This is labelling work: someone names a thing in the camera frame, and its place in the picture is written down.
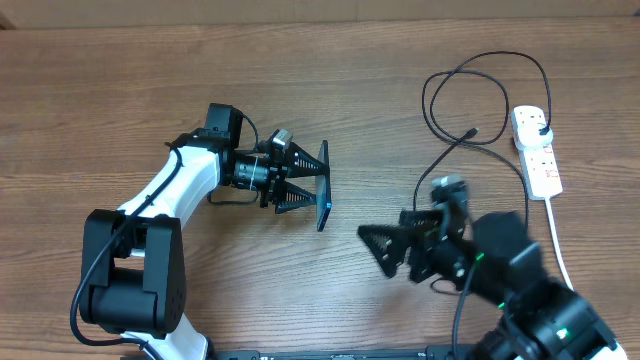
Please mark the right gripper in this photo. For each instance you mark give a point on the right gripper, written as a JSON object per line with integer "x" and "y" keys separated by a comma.
{"x": 397, "y": 243}

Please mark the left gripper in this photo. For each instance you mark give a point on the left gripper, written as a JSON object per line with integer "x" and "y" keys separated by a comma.
{"x": 277, "y": 184}

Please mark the blue Galaxy smartphone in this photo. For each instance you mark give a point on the blue Galaxy smartphone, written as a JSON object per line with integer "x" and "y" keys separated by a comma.
{"x": 323, "y": 188}

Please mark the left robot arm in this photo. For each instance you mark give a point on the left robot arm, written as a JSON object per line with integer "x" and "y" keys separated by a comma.
{"x": 133, "y": 275}

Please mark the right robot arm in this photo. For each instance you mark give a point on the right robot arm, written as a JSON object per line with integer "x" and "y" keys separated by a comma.
{"x": 495, "y": 259}

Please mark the white charger plug adapter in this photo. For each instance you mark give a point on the white charger plug adapter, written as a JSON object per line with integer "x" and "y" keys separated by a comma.
{"x": 528, "y": 137}

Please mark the white power strip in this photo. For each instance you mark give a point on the white power strip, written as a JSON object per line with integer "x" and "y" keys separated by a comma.
{"x": 540, "y": 168}

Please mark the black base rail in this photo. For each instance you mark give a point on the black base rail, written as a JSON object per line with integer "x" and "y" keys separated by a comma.
{"x": 432, "y": 352}

